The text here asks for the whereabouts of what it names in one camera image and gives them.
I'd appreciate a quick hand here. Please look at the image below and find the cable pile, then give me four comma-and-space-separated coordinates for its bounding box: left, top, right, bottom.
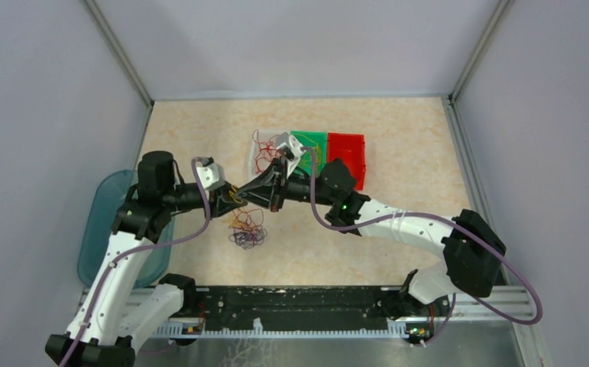
227, 207, 270, 252

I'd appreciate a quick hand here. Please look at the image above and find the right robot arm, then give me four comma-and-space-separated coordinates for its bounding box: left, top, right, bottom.
237, 158, 506, 315

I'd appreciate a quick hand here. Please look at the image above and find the aluminium frame rail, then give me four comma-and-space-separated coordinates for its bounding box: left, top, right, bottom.
74, 286, 534, 339

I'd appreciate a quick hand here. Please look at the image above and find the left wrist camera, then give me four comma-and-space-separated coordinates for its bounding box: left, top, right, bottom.
196, 157, 227, 192

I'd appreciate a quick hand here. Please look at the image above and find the green plastic bin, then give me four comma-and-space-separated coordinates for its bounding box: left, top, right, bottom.
290, 131, 328, 174

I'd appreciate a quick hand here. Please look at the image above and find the red cable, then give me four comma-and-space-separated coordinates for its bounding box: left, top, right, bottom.
251, 128, 283, 176

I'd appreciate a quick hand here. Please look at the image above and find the white plastic bin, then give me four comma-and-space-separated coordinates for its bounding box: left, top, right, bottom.
247, 128, 290, 180

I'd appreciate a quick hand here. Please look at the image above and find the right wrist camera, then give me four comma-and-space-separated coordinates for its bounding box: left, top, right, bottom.
275, 132, 305, 177

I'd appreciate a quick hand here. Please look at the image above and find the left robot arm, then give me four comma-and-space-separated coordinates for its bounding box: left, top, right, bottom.
45, 151, 239, 366

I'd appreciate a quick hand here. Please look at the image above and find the red plastic bin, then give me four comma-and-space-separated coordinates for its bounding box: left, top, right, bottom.
326, 132, 367, 190

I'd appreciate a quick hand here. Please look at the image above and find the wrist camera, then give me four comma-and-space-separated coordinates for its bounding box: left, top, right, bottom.
275, 132, 305, 177
196, 157, 227, 192

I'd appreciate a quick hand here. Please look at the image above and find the teal plastic basin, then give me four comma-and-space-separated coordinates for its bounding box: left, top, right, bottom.
77, 170, 171, 288

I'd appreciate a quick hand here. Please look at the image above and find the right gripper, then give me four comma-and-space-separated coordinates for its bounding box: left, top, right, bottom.
234, 156, 335, 213

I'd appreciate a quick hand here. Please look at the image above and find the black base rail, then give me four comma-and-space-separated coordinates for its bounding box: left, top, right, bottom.
150, 284, 452, 333

